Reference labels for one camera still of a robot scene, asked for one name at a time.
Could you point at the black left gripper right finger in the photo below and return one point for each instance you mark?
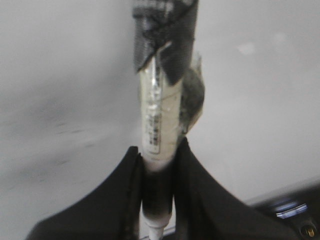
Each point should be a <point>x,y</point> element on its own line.
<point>205,210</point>

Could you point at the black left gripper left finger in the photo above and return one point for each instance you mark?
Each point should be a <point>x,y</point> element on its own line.
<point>109,212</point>

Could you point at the black device with blue light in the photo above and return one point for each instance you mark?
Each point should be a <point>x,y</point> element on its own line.
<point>298,208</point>

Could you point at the white whiteboard with aluminium frame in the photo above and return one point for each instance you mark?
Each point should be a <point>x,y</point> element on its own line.
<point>69,99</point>

